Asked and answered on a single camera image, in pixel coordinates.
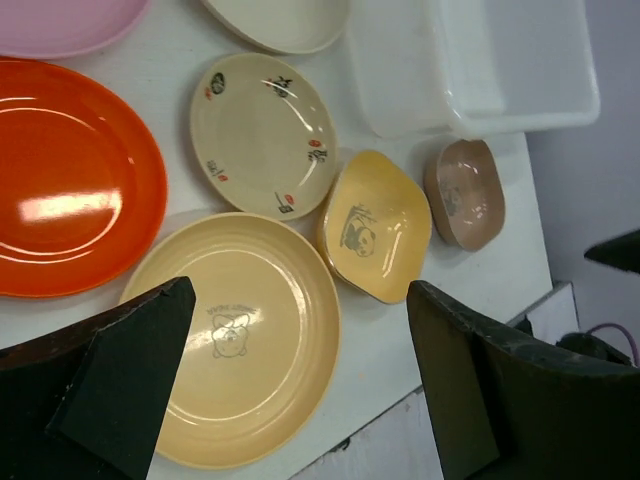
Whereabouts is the yellow round bear plate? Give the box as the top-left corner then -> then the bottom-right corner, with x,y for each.
122,213 -> 341,469

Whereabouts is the brown square panda dish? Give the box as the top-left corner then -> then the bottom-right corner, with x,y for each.
424,140 -> 506,252

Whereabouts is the cream white round plate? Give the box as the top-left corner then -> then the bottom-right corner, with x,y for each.
203,0 -> 351,55

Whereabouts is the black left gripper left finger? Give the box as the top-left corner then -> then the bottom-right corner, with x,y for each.
1,276 -> 196,479

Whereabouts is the white plastic bin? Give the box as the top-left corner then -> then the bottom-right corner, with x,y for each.
347,0 -> 600,139

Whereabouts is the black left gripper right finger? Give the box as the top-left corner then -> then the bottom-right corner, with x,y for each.
407,281 -> 639,479

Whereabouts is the pink round plate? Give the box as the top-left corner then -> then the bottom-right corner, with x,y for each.
1,0 -> 151,60

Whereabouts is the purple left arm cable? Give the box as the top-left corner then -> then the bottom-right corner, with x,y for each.
584,323 -> 640,369

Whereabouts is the beige patterned small plate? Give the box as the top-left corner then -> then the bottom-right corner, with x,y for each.
189,53 -> 338,221

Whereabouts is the yellow square panda dish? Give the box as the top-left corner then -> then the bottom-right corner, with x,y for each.
317,150 -> 432,305

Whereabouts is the orange round plate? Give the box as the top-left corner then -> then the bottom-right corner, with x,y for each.
1,58 -> 168,298

